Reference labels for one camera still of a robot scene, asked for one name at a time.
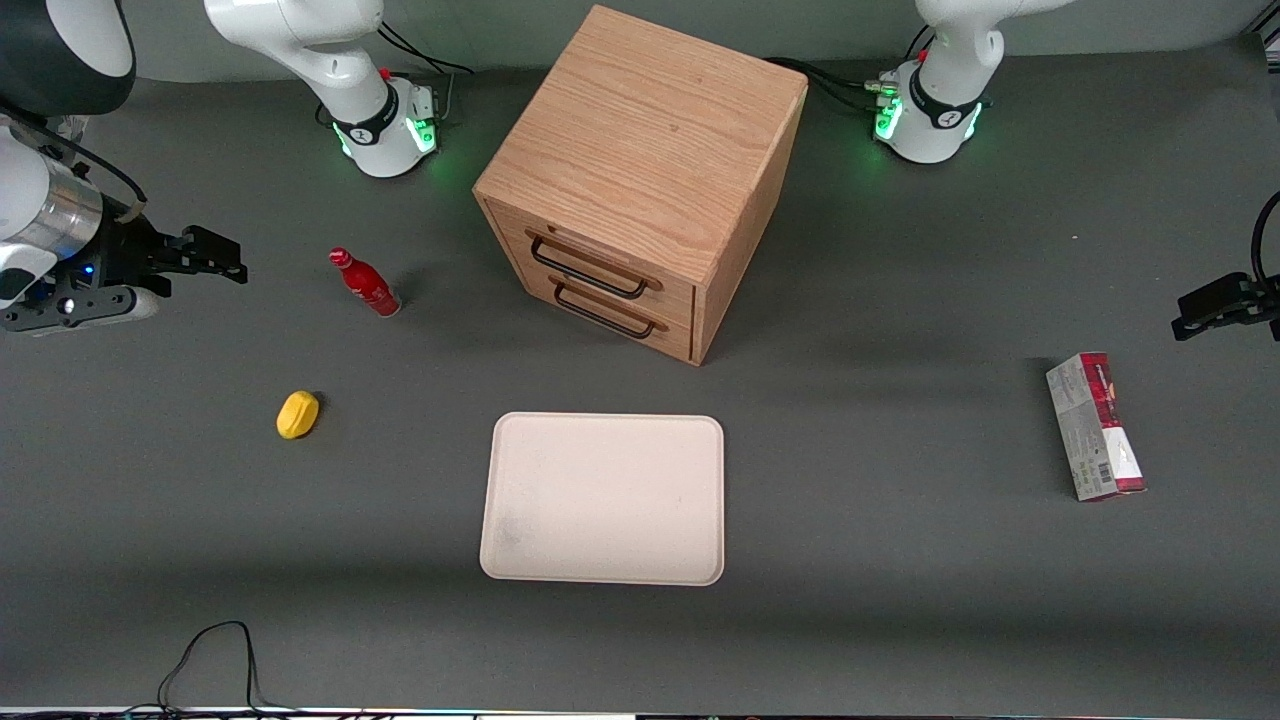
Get black right base cables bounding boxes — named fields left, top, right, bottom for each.
left=375, top=20, right=477, bottom=131

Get black drawer handle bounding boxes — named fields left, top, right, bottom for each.
left=549, top=274, right=670, bottom=341
left=526, top=231, right=664, bottom=301

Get red coke bottle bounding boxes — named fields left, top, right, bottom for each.
left=328, top=247, right=402, bottom=318

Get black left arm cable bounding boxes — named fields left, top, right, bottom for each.
left=1250, top=190, right=1280, bottom=291

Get wooden drawer cabinet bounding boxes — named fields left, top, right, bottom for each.
left=472, top=4, right=809, bottom=367

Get beige plastic tray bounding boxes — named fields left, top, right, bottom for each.
left=479, top=411, right=725, bottom=587

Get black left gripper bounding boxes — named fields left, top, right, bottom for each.
left=1171, top=272, right=1280, bottom=343

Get black base cables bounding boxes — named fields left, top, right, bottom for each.
left=375, top=20, right=477, bottom=131
left=763, top=28, right=936, bottom=113

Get thin black cable loop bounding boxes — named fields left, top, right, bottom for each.
left=155, top=620, right=301, bottom=717

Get red and grey carton box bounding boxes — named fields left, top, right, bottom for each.
left=1045, top=351, right=1148, bottom=503

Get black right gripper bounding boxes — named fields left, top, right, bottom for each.
left=95, top=215, right=249, bottom=301

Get wooden drawer front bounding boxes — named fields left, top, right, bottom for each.
left=490, top=203, right=698, bottom=326
left=520, top=268, right=697, bottom=363

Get black left base cables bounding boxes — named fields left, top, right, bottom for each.
left=763, top=28, right=936, bottom=113

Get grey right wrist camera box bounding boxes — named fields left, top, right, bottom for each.
left=0, top=283, right=161, bottom=336

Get yellow lemon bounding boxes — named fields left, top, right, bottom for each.
left=276, top=390, right=321, bottom=441

